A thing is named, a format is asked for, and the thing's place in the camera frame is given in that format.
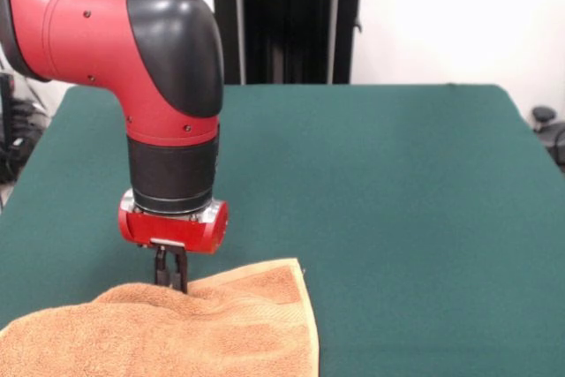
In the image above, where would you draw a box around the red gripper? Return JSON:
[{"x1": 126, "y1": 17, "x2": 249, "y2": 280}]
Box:
[{"x1": 117, "y1": 200, "x2": 230, "y2": 296}]

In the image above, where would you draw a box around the orange terry towel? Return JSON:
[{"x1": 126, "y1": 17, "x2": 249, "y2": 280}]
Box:
[{"x1": 0, "y1": 256, "x2": 320, "y2": 377}]

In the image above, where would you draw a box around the black electronics box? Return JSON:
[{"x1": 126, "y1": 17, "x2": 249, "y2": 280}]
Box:
[{"x1": 0, "y1": 71, "x2": 17, "y2": 185}]

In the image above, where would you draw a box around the dark green table cloth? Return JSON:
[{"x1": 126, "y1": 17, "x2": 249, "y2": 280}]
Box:
[{"x1": 0, "y1": 82, "x2": 565, "y2": 377}]

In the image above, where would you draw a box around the black office chair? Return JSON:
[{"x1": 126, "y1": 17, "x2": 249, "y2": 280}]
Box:
[{"x1": 531, "y1": 105, "x2": 565, "y2": 175}]

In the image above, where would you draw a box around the black cable bundle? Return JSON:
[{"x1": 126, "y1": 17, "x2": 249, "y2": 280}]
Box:
[{"x1": 9, "y1": 97, "x2": 50, "y2": 162}]

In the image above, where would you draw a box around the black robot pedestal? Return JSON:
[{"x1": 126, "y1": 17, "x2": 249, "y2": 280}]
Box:
[{"x1": 192, "y1": 0, "x2": 381, "y2": 86}]

